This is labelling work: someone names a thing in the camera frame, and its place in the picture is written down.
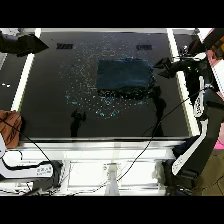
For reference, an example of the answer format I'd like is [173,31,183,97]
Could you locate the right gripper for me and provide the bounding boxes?
[153,57,190,80]

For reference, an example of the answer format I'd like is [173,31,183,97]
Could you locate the blue jeans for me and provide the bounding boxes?
[95,57,156,99]

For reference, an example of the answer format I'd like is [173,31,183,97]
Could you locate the white garment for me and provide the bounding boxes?
[210,58,224,102]

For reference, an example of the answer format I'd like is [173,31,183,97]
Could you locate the brown checked garment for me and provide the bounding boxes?
[201,28,224,62]

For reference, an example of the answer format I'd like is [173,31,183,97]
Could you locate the pink garment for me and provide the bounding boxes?
[213,138,224,151]

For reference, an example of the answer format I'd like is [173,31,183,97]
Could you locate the olive green garment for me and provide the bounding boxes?
[194,157,224,197]

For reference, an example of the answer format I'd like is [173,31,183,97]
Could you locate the black cable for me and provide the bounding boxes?
[0,117,56,166]
[49,85,210,196]

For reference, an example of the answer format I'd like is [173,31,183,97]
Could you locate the silver frame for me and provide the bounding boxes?
[0,139,203,197]

